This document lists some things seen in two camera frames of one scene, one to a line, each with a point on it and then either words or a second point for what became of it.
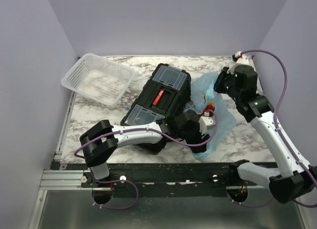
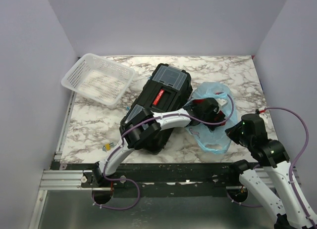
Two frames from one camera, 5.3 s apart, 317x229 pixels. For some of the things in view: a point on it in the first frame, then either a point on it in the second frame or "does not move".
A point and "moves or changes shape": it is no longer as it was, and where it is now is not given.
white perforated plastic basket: x=101 y=79 does not move
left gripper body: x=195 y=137 → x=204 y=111
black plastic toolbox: x=167 y=92 does not move
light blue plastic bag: x=202 y=89 moves or changes shape
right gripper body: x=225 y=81 → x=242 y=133
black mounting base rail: x=161 y=176 does not move
